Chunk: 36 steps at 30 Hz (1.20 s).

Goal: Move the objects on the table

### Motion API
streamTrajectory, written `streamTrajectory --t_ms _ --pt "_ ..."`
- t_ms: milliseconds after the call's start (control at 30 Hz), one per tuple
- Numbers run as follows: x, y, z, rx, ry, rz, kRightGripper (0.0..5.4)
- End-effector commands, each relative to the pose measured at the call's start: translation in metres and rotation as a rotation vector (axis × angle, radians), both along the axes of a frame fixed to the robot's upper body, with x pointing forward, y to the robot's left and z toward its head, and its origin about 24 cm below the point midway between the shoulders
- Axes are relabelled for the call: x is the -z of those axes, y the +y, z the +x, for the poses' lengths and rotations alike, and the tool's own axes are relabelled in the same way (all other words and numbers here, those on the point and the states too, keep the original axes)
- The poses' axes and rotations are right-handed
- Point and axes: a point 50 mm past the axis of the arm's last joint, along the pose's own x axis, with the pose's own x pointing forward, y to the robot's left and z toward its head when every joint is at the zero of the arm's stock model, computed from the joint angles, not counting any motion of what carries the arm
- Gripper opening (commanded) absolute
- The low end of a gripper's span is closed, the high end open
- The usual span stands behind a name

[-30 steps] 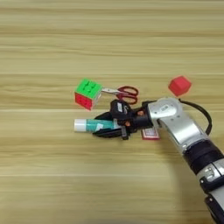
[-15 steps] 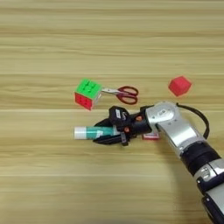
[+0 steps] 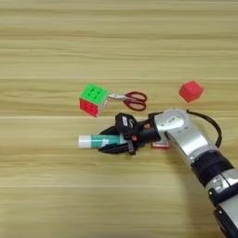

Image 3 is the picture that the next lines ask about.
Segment green red Rubik's cube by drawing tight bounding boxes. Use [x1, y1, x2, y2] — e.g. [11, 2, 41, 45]
[78, 83, 110, 118]

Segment red cube block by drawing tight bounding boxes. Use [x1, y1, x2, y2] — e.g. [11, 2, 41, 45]
[178, 80, 205, 104]

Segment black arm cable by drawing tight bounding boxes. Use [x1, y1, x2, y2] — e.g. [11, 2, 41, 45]
[185, 110, 223, 149]

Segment white green glue stick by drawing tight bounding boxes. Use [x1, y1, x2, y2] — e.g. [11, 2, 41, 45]
[77, 133, 128, 150]

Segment red white card box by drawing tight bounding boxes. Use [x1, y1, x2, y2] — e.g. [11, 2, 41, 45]
[151, 139, 171, 150]

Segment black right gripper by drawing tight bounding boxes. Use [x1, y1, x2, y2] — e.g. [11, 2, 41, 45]
[98, 119, 162, 155]

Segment red handled scissors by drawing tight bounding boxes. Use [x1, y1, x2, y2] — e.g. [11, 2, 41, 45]
[107, 90, 148, 112]

